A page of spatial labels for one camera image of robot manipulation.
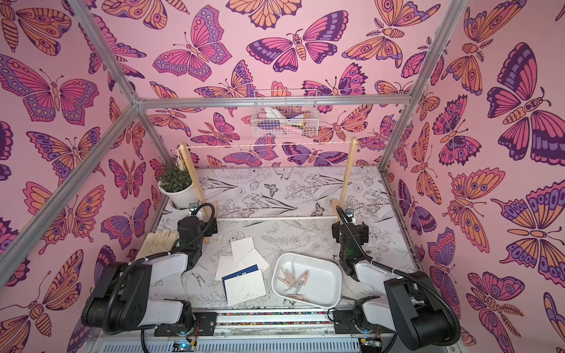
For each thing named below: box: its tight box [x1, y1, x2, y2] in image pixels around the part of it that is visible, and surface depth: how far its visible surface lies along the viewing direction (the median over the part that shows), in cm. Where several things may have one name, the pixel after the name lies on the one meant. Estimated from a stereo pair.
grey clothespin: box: [283, 280, 304, 295], surface depth 83 cm
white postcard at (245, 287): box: [223, 269, 268, 307], surface depth 83 cm
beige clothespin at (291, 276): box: [284, 264, 296, 284], surface depth 85 cm
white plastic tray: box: [270, 252, 343, 309], surface depth 83 cm
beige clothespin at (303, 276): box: [292, 269, 310, 286], surface depth 85 cm
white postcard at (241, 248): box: [231, 236, 255, 266], surface depth 94 cm
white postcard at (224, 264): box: [214, 255, 238, 281], surface depth 90 cm
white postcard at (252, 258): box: [225, 247, 270, 277], surface depth 89 cm
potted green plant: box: [158, 161, 199, 209], surface depth 97 cm
